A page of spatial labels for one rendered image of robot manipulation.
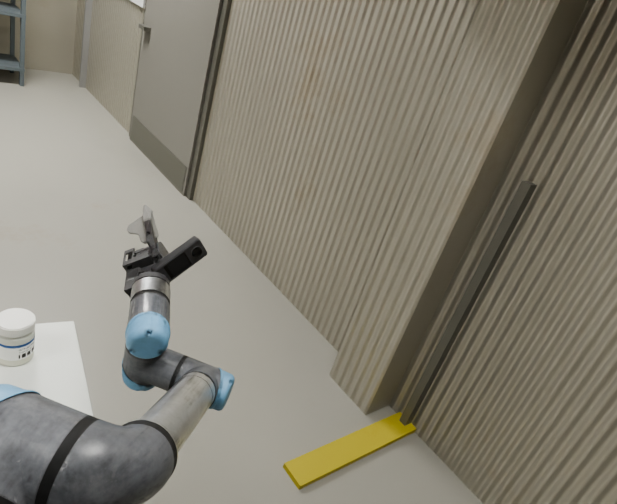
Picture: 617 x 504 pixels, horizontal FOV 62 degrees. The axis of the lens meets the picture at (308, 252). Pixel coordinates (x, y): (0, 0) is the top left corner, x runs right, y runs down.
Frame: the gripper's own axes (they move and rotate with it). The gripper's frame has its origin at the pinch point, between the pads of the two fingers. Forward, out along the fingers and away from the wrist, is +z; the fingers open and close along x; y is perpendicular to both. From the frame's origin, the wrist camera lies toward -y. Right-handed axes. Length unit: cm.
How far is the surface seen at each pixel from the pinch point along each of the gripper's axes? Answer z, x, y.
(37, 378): -27.8, 5.0, 28.7
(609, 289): 12, 95, -122
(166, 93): 326, 77, 49
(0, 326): -23.3, -6.6, 29.5
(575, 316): 15, 107, -111
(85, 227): 194, 96, 111
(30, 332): -22.5, -2.2, 26.5
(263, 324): 109, 150, 18
